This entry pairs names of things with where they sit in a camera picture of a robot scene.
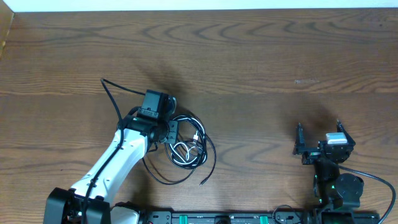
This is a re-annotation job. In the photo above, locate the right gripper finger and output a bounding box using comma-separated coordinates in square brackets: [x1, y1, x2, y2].
[293, 123, 306, 155]
[336, 119, 355, 145]

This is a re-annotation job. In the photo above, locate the black cable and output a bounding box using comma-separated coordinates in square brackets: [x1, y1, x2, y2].
[141, 114, 217, 186]

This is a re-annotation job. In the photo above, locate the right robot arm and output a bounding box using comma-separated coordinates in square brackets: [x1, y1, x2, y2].
[294, 121, 364, 210]

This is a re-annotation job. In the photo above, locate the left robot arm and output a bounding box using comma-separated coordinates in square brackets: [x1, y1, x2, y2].
[44, 107, 178, 223]

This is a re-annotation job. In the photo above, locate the wooden side panel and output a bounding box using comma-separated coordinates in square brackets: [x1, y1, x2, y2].
[0, 0, 14, 57]

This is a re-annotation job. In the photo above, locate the right camera cable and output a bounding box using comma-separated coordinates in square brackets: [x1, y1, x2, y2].
[337, 164, 397, 224]

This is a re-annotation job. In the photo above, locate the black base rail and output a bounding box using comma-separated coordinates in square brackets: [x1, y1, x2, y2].
[138, 208, 384, 224]

